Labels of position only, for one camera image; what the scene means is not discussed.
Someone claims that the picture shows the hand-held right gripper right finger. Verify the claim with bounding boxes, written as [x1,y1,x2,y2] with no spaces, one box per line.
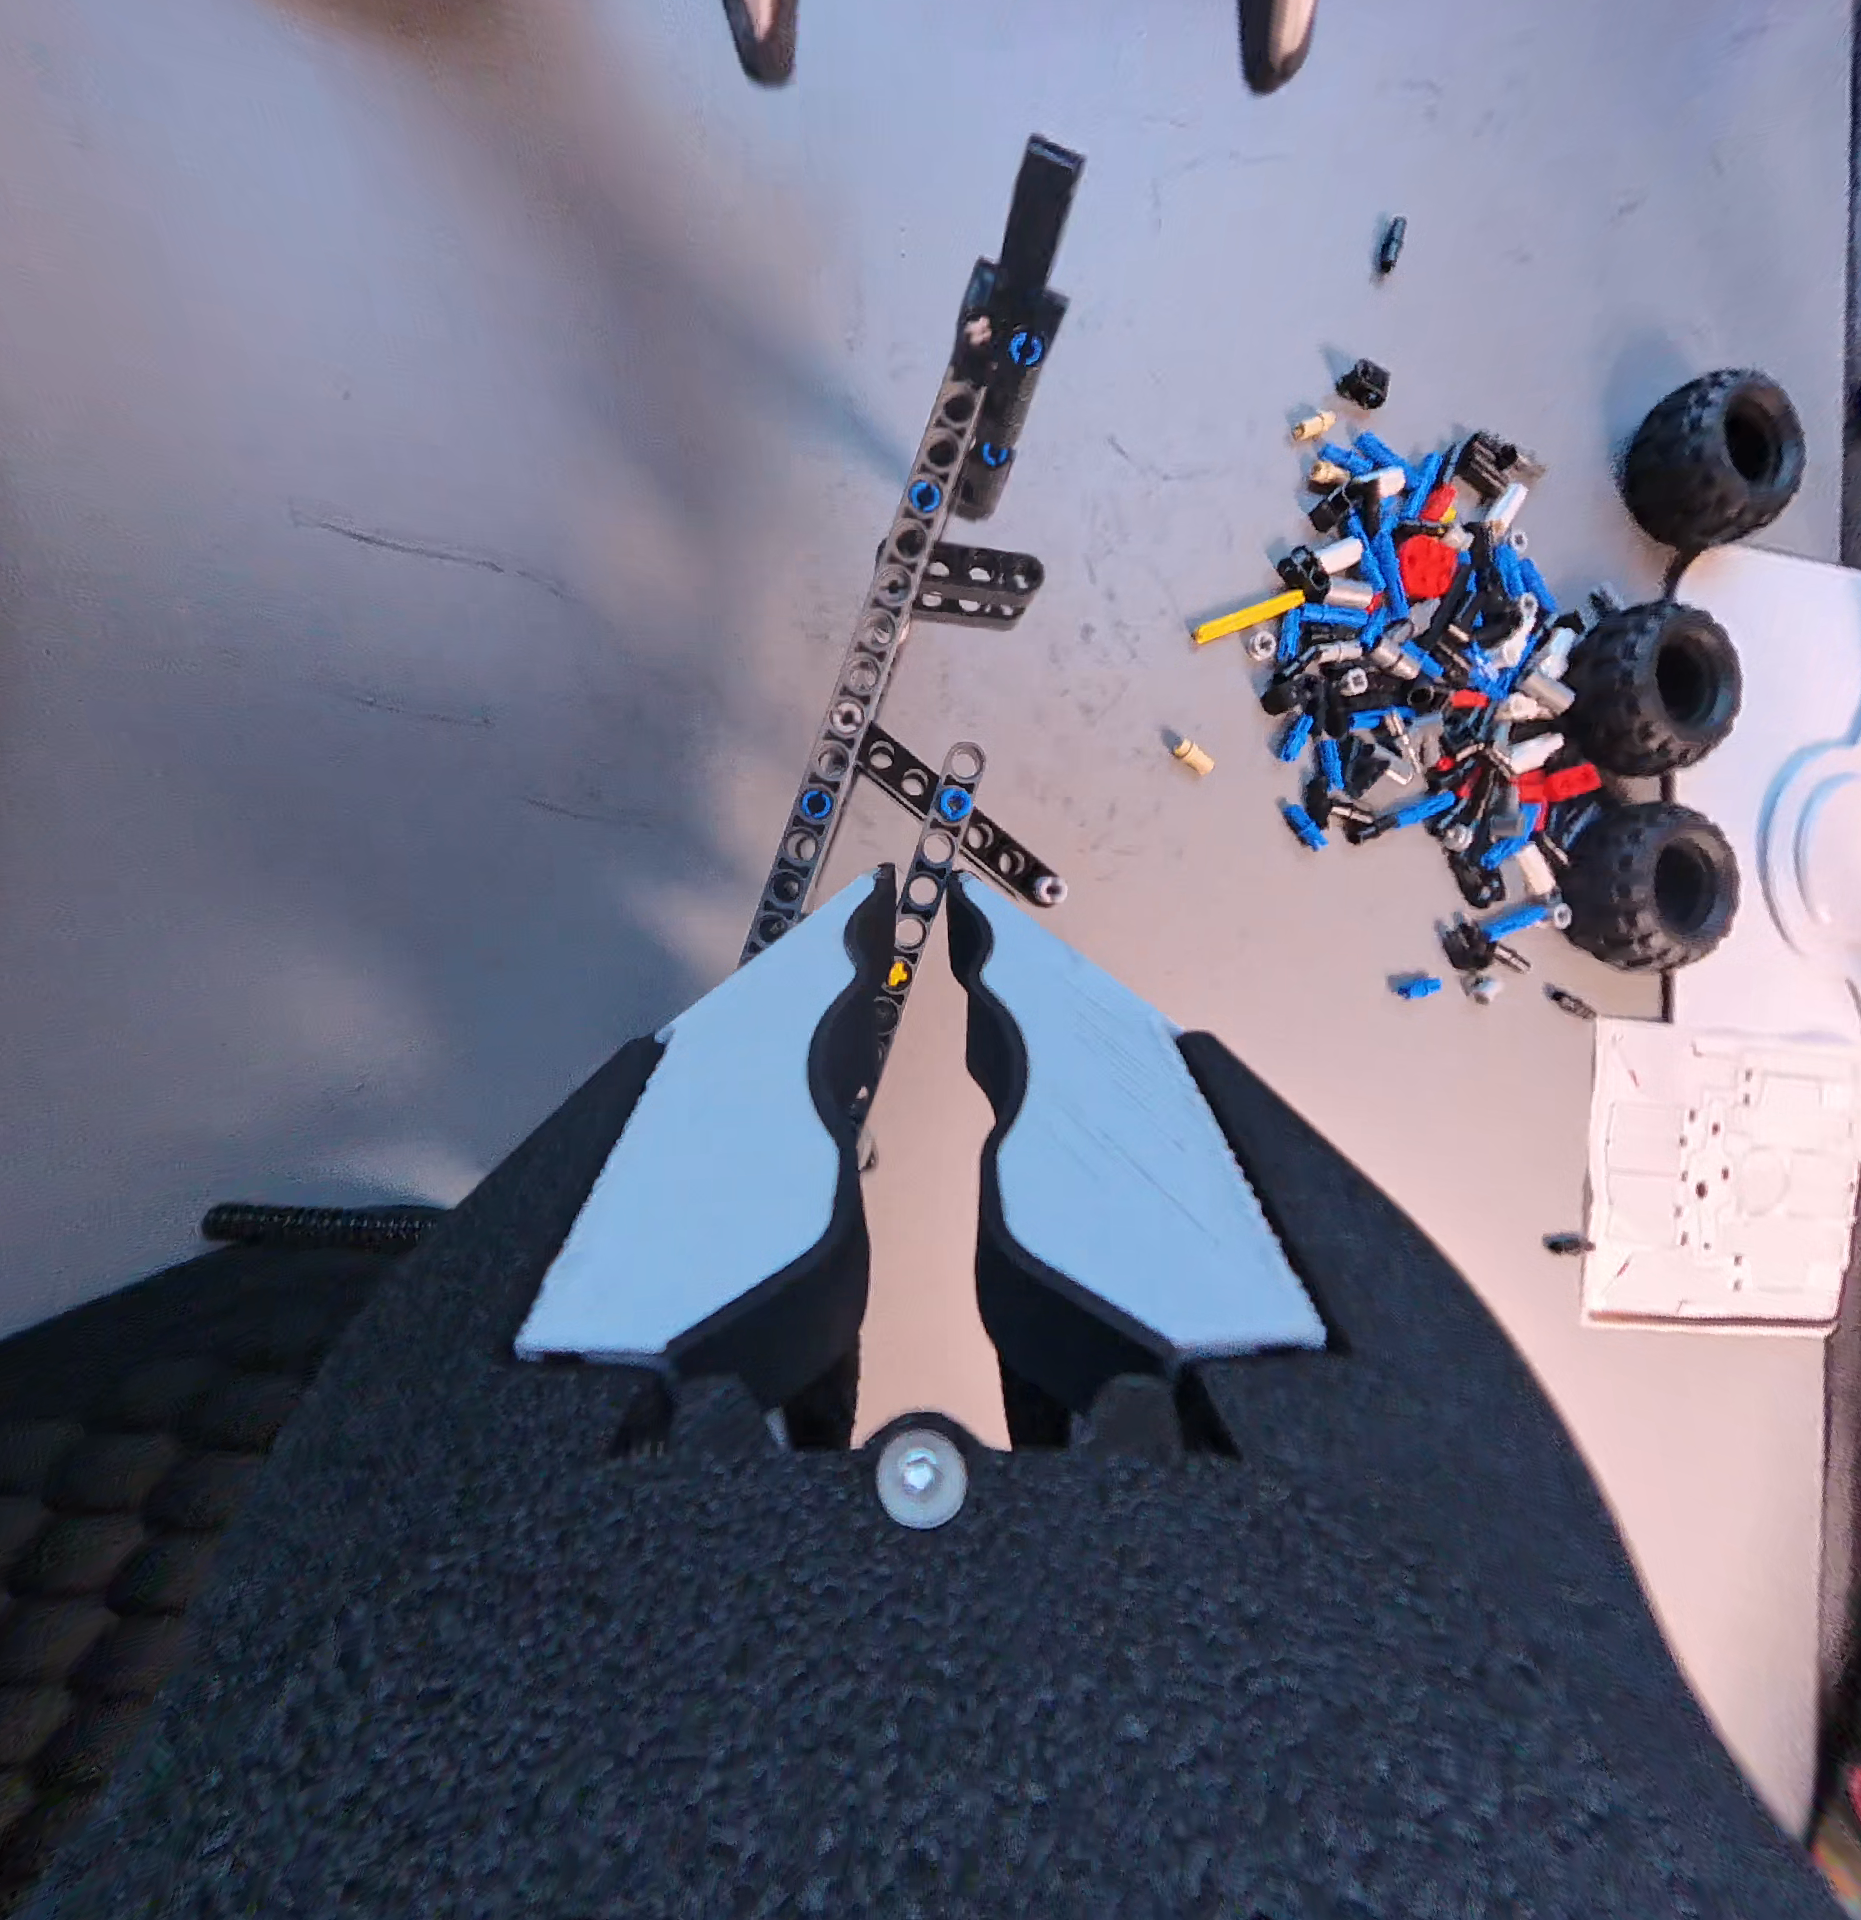
[945,874,1330,1364]

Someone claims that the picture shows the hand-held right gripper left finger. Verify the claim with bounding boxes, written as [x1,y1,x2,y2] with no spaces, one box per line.
[514,867,899,1369]

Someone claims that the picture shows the grey black toy chassis assembly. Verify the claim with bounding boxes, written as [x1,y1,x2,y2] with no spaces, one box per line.
[202,135,1088,1249]

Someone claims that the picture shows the long dark grey toy beam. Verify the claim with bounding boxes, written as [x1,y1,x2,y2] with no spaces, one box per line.
[855,742,988,1159]

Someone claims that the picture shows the pile of small toy parts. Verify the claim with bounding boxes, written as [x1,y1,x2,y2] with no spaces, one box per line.
[1268,426,1610,978]

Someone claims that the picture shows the yellow toy axle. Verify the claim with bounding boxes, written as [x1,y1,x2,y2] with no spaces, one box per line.
[1191,587,1307,648]

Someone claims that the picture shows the grey desk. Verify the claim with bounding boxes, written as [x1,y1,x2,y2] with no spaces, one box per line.
[0,0,1859,1853]

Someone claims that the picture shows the black toy tyre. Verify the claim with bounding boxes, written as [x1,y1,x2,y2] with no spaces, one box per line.
[1557,801,1743,970]
[1557,597,1746,779]
[1617,369,1809,550]

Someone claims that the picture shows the white sticker sheet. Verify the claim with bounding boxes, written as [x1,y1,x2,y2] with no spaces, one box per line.
[1580,1015,1861,1332]

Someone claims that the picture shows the metal book stand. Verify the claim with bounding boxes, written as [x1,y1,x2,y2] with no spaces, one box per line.
[1662,542,1861,1047]

